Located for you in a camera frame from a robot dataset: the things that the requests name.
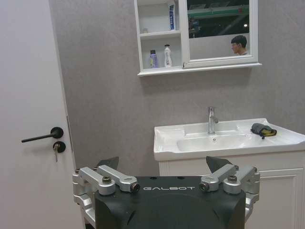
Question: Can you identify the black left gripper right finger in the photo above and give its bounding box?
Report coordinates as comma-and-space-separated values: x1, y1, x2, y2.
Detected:
199, 156, 261, 215

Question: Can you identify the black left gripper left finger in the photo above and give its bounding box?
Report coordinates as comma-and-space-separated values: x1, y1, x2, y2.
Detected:
72, 156, 141, 226

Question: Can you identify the white ceramic washbasin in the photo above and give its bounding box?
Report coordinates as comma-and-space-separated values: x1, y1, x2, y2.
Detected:
153, 117, 305, 161

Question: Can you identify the white vanity cabinet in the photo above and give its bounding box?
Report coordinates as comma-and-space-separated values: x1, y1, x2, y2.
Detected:
158, 150, 305, 229

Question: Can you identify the grey yellow towel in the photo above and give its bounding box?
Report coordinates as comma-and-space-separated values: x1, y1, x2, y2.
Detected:
250, 123, 277, 140

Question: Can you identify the cabinet mirror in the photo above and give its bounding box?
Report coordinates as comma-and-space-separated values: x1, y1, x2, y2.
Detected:
186, 0, 251, 60

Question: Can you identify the black door lock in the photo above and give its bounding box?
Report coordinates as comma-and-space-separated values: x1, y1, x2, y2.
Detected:
52, 141, 66, 153

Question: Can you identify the chrome faucet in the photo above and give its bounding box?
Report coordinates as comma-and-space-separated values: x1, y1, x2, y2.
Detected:
207, 106, 219, 135

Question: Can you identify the white door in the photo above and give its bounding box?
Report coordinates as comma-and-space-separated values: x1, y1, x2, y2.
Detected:
0, 0, 87, 229

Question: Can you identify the purple bottle black cap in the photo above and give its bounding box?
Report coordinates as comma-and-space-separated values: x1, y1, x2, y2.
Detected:
148, 49, 160, 69

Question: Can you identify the white bottle black cap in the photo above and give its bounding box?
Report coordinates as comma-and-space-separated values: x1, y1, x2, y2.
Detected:
163, 44, 173, 68

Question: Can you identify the white blue tube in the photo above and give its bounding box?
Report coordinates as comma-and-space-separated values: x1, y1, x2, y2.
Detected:
168, 0, 177, 31

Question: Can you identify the black door handle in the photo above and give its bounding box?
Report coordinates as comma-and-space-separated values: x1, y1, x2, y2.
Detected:
21, 127, 64, 144

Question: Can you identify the white wall cabinet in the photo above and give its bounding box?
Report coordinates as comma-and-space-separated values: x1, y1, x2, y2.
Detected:
133, 0, 262, 77

